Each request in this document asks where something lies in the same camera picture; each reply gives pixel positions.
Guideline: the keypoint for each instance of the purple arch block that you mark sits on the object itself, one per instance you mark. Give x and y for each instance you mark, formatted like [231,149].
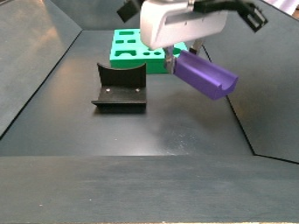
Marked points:
[207,77]

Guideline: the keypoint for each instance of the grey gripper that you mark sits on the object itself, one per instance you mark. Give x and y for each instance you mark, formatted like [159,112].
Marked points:
[168,22]

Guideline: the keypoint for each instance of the black fixture bracket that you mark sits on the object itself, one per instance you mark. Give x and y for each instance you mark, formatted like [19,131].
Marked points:
[121,95]

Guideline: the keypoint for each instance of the green shape sorter block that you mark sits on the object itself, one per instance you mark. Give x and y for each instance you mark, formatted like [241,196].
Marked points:
[129,53]

